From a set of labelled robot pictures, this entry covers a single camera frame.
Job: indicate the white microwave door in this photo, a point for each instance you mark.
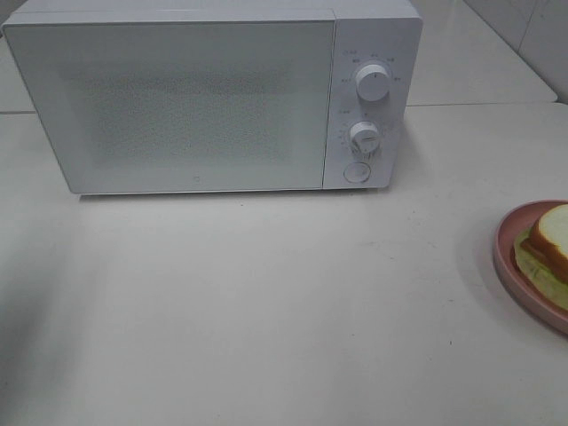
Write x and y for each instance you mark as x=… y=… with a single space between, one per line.
x=173 y=108

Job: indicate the white bread sandwich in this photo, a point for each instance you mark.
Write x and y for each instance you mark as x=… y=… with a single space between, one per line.
x=541 y=255

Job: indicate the pink round plate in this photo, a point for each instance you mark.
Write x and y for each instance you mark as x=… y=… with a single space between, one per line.
x=512 y=279

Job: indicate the lower white timer knob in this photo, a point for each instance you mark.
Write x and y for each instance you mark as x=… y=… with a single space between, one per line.
x=364 y=137

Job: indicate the upper white power knob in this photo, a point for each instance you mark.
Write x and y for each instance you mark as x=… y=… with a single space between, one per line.
x=373 y=82

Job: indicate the white microwave oven body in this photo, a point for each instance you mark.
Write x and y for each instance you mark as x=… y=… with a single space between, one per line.
x=386 y=32

